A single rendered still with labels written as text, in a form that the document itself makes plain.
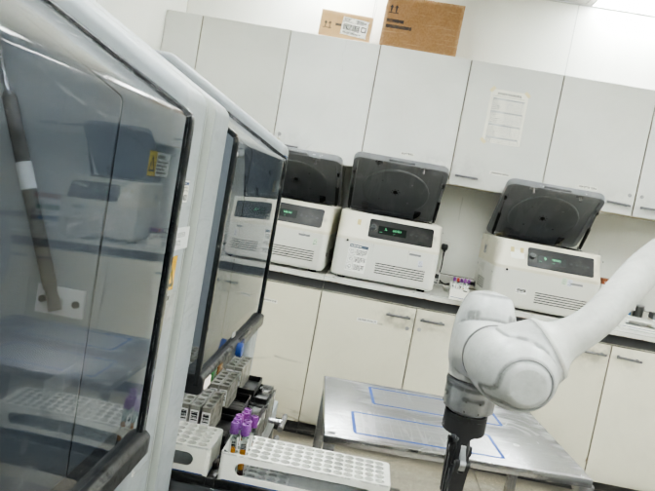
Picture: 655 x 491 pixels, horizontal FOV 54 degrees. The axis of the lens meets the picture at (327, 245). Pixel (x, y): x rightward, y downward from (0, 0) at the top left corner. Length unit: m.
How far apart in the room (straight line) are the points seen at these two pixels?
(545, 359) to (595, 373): 2.76
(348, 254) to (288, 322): 0.49
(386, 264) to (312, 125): 0.92
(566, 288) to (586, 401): 0.61
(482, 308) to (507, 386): 0.21
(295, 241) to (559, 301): 1.42
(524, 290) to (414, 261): 0.59
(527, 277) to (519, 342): 2.57
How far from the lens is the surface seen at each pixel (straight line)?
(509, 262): 3.52
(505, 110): 3.80
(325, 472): 1.17
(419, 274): 3.45
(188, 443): 1.20
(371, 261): 3.44
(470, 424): 1.16
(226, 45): 3.90
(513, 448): 1.66
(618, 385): 3.77
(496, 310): 1.11
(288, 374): 3.57
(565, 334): 1.02
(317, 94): 3.76
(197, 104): 0.89
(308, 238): 3.44
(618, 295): 1.10
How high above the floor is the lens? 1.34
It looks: 5 degrees down
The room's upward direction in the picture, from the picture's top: 10 degrees clockwise
